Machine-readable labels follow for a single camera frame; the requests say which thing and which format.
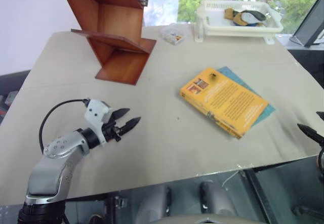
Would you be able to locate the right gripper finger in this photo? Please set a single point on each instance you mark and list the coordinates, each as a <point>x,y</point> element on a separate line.
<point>311,132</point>
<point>321,115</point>

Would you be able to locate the clear small plastic box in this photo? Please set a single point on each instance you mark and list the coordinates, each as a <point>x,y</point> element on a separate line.
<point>174,34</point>

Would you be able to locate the black table frame bar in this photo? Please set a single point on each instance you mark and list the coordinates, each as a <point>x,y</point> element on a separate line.
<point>262,198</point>

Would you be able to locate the yellow book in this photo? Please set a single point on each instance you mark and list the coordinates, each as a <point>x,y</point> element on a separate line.
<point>225,100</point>

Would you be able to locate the white plastic basket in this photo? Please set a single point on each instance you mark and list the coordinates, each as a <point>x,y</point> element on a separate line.
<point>217,21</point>

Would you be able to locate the dark storage crate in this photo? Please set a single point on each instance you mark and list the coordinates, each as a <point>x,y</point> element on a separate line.
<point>12,90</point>

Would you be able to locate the black slanted display stand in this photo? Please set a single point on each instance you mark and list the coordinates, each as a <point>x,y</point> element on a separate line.
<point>310,19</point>

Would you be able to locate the metal table clasp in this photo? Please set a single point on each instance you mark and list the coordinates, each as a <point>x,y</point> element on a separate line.
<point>119,202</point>

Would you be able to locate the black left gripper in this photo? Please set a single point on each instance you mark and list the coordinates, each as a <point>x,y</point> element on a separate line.
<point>111,131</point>

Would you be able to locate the brown wooden bookshelf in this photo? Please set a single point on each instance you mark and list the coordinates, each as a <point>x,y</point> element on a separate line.
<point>119,24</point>

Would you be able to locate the teal thin book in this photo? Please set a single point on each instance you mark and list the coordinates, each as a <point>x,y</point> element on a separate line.
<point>268,110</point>

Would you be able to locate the yellow grey cloth bundle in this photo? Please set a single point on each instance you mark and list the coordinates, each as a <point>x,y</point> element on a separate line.
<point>244,18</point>

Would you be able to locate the beige table cover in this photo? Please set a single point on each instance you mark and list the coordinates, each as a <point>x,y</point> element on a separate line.
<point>157,123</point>

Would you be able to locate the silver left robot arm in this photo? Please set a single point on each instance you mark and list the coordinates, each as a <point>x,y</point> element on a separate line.
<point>55,168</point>

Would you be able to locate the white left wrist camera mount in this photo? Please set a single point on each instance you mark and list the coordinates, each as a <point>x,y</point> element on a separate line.
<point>96,112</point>

